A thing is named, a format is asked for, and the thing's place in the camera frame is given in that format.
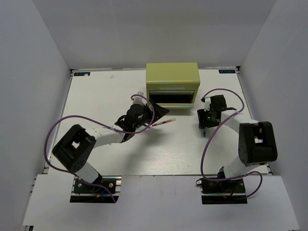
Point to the left blue corner label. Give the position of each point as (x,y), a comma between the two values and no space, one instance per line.
(81,74)

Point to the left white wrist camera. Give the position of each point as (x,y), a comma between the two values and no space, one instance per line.
(138,99)

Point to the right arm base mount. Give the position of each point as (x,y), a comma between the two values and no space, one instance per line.
(222,192)

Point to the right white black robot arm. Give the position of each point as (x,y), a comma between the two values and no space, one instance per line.
(256,139)

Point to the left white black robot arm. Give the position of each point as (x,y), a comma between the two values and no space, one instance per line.
(75,147)

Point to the red gel pen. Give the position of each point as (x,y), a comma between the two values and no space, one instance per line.
(163,122)

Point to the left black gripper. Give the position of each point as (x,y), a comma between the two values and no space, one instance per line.
(159,111)

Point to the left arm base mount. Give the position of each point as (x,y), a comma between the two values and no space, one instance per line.
(83,193)

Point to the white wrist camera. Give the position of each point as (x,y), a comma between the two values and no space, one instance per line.
(138,99)
(207,102)

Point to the blue corner label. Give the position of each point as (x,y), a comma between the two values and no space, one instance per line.
(81,74)
(226,71)

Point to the green metal drawer chest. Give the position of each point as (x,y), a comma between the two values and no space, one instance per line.
(172,85)

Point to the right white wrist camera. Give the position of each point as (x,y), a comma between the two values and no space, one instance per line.
(207,102)

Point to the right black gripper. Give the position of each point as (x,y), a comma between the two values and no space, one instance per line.
(202,115)

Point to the right blue corner label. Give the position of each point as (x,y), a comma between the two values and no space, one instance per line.
(226,71)

